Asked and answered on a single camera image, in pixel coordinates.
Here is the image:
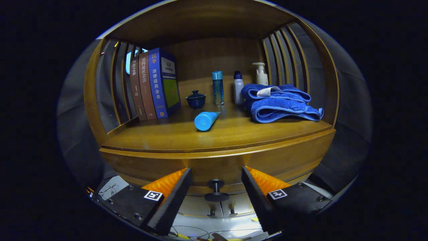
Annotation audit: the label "white pump bottle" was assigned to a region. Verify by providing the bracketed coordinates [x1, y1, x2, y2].
[252, 62, 269, 86]

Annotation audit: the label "thick blue book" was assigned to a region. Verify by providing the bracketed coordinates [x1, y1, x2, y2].
[148, 48, 181, 119]

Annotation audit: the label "light blue tube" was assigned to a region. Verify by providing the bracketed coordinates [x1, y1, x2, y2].
[194, 111, 221, 132]

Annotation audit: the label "folded blue towel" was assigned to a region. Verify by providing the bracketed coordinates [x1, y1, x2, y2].
[241, 84, 324, 124]

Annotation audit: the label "wooden cabinet door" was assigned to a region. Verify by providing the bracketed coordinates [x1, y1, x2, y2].
[179, 196, 221, 218]
[221, 194, 261, 218]

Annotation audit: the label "white bottle with dark cap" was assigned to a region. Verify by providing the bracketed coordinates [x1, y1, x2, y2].
[233, 71, 244, 106]

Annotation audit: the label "reddish brown book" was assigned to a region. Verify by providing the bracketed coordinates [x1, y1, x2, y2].
[138, 52, 157, 120]

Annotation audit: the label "tangled white cables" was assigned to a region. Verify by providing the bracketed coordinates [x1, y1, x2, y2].
[99, 183, 117, 198]

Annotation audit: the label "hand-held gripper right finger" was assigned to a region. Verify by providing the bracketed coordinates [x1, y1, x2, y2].
[241, 166, 332, 235]

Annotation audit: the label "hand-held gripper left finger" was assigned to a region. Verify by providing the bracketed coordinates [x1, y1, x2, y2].
[100, 167, 193, 236]

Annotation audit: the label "wooden cabinet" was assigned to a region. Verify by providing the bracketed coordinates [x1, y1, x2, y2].
[84, 0, 340, 221]

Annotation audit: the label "wooden drawer with black knob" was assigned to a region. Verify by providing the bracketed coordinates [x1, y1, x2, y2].
[100, 129, 336, 203]

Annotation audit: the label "dark brown book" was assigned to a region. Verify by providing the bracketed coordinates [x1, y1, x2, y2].
[130, 55, 147, 121]

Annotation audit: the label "wooden countertop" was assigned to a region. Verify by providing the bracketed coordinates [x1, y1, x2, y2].
[101, 75, 333, 154]

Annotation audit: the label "dark blue lidded teacup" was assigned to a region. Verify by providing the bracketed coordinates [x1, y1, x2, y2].
[185, 90, 207, 109]

